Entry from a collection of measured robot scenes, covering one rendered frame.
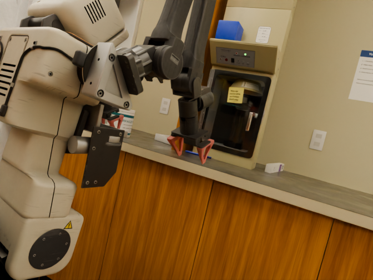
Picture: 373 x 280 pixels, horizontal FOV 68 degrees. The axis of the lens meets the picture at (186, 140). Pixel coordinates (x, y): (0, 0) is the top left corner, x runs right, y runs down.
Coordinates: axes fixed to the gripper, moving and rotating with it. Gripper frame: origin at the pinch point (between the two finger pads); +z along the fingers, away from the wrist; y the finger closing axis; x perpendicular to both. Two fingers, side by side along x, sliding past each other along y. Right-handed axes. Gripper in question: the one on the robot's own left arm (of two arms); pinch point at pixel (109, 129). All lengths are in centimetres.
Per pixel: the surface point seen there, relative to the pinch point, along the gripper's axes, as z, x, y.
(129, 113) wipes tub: 4.7, -25.2, 17.5
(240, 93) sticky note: -4, -58, -29
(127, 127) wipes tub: 11.6, -22.7, 17.5
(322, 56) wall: -12, -118, -50
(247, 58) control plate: -20, -61, -31
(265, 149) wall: 40, -87, -32
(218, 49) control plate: -24, -57, -17
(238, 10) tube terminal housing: -40, -75, -18
